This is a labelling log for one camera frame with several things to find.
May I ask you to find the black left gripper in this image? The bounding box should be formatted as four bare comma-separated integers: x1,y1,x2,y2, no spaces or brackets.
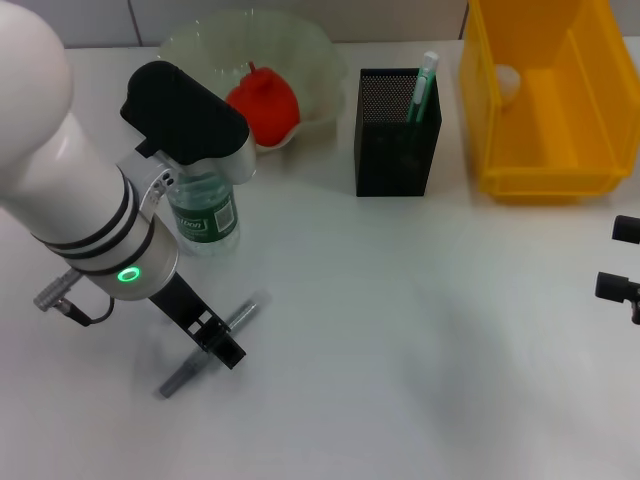
148,274,248,371

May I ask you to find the grey marker pen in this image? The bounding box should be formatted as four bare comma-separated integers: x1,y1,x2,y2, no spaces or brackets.
158,290,274,400

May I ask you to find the clear plastic water bottle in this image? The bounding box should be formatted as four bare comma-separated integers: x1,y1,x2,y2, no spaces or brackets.
167,169,242,258

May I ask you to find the white paper ball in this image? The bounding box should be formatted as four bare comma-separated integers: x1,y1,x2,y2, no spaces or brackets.
495,64,523,109

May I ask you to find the orange-red toy fruit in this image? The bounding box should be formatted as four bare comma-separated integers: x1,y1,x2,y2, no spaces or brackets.
225,60,301,147

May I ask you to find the mint green pen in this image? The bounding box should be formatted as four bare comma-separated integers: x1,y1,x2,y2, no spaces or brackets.
406,51,442,124

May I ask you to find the black mesh pen holder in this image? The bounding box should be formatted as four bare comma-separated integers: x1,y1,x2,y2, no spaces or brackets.
353,67,444,198

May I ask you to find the pale green wavy fruit bowl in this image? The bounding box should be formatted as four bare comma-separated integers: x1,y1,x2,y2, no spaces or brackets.
158,12,349,152

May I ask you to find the yellow plastic bin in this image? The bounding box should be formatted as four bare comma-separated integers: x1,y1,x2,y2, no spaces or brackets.
459,0,634,205

